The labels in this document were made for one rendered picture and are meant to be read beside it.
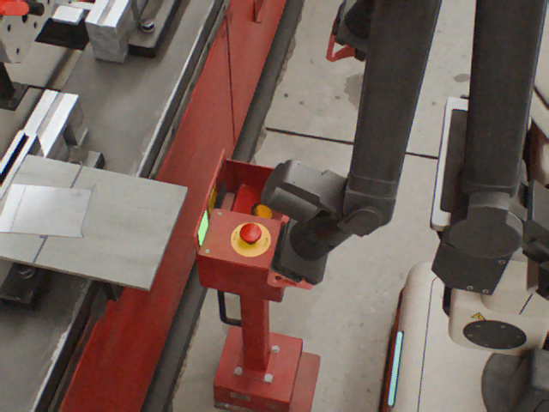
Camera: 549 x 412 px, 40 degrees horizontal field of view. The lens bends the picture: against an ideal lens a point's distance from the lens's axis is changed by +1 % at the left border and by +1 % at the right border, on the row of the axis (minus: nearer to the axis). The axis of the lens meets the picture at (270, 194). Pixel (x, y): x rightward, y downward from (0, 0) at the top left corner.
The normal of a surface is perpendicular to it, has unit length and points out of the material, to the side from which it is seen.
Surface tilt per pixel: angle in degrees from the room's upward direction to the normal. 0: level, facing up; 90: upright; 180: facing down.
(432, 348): 0
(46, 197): 0
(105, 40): 90
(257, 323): 90
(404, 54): 90
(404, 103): 90
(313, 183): 22
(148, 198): 0
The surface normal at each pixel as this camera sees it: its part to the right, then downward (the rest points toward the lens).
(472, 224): -0.22, 0.80
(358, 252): 0.00, -0.58
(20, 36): 0.97, 0.20
